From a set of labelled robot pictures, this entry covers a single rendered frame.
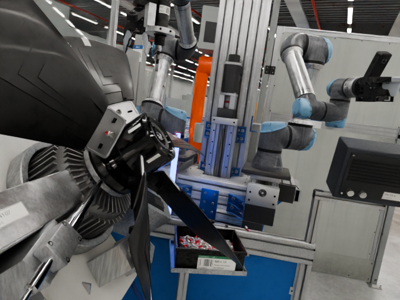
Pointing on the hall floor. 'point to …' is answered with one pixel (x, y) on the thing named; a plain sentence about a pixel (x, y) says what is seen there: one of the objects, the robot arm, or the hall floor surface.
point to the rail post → (302, 282)
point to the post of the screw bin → (182, 286)
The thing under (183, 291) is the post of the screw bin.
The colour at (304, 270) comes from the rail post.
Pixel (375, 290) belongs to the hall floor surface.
